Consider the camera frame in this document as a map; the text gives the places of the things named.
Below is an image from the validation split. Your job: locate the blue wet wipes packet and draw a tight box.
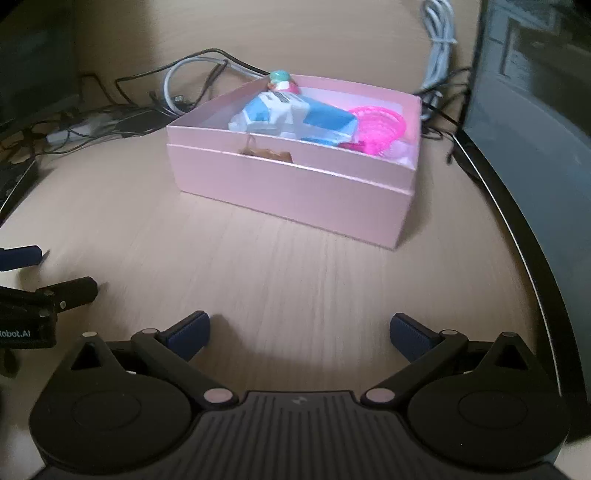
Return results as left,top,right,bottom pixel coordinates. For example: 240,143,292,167
228,90,358,146

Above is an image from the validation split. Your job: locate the colourful toy figure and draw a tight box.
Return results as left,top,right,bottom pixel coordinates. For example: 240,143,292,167
267,70,301,94

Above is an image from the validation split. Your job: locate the brown small object in box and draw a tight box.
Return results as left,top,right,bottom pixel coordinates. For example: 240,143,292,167
238,135,293,163

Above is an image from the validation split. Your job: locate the black keyboard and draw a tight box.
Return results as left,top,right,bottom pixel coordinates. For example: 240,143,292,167
0,158,39,224

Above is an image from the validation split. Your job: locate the white power strip on desk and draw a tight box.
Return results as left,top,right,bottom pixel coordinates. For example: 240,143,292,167
46,114,116,147

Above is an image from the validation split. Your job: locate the pink cardboard box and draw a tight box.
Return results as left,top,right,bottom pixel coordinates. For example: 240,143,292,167
166,75,421,249

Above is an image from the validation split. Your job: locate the pink plastic basket toy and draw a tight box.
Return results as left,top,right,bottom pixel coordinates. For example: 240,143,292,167
339,106,407,156

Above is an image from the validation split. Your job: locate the black computer monitor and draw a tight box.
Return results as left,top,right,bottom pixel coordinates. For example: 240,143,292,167
454,1,590,439

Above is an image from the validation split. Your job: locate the black cable bundle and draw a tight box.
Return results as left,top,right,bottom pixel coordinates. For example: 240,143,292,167
0,48,279,158

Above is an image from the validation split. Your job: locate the white plug with cable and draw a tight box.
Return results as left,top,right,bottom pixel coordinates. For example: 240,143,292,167
419,0,457,94

